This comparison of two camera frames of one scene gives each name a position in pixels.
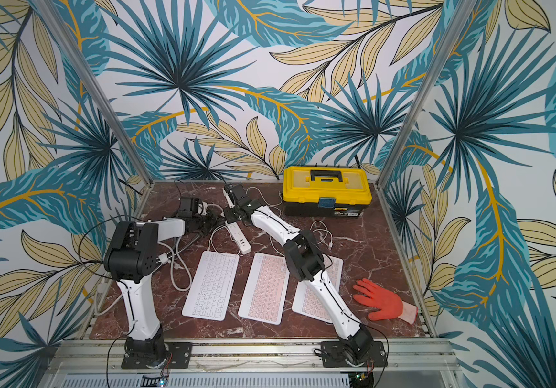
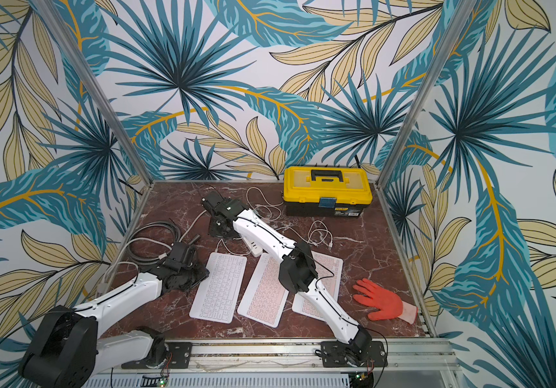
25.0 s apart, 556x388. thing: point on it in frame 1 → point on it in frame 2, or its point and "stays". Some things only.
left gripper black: x=216 y=221 → x=203 y=275
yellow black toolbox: x=326 y=191 stays
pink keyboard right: x=309 y=303 stays
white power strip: x=234 y=230 → x=256 y=250
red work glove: x=388 y=303 stays
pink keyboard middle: x=266 y=289 stays
